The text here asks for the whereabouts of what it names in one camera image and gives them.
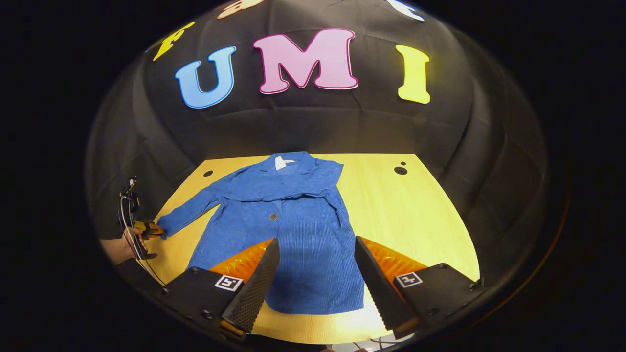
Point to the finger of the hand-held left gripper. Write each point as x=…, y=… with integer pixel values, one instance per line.
x=151, y=230

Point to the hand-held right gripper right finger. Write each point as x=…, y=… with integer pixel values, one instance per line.
x=379, y=288

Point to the blue button jacket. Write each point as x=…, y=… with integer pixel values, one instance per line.
x=293, y=234

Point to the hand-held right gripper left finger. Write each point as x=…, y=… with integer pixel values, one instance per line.
x=257, y=288

